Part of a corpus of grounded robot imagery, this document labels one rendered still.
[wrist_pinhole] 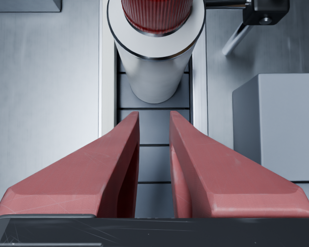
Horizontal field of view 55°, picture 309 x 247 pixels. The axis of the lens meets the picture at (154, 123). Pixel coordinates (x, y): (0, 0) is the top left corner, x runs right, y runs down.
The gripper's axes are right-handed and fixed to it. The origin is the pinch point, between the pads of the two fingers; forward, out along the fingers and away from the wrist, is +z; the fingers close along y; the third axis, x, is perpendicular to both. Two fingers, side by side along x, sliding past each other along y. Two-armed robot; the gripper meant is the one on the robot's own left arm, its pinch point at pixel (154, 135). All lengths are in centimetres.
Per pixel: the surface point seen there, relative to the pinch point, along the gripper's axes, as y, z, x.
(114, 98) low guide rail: 3.8, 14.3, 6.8
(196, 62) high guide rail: -3.3, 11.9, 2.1
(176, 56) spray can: -1.1, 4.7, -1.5
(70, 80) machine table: 10.3, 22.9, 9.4
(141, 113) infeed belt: 1.4, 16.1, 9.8
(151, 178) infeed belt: 0.3, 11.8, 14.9
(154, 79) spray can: 0.0, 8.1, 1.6
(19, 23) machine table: 16.7, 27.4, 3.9
